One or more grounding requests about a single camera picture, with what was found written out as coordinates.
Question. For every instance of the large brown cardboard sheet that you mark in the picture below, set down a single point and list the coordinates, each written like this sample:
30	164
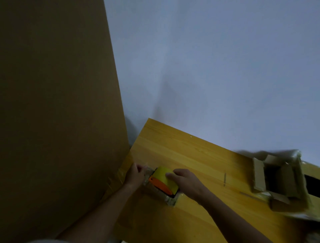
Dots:
55	112

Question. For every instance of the person's left hand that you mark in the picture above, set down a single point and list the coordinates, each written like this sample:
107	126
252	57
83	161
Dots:
135	176

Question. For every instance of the person's right forearm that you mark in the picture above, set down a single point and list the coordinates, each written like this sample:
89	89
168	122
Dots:
235	222

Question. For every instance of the person's right hand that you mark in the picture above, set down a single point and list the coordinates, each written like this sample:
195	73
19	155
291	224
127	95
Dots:
191	185

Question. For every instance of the yellow wooden table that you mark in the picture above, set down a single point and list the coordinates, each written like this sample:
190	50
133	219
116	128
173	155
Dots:
200	162

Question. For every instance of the person's left forearm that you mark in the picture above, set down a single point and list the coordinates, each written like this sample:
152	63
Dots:
97	215

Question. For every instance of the person's white shirt sleeve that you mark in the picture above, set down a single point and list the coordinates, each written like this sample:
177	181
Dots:
50	241

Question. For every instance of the orange dispenser with yellow tape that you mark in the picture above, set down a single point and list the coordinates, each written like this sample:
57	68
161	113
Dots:
162	172

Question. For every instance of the row of cardboard boxes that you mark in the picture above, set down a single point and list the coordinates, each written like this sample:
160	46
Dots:
280	180

